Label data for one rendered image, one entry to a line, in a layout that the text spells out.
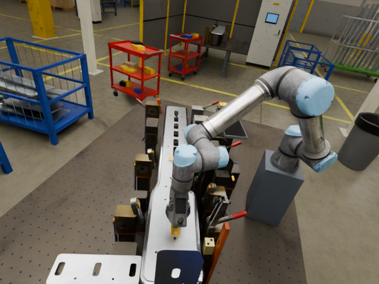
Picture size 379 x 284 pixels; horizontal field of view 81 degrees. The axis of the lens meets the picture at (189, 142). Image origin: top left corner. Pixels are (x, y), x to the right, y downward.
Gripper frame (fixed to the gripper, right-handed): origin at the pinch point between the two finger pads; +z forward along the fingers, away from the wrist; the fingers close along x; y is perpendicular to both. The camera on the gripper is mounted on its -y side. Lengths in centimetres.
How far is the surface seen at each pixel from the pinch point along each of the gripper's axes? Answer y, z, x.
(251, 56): 683, 70, -246
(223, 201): -1.4, -16.1, -15.5
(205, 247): -9.6, 0.0, -11.0
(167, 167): 39.4, 4.9, 4.3
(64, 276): -18.0, 5.4, 36.1
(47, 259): 3, 35, 57
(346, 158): 186, 93, -256
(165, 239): -3.7, 5.4, 3.6
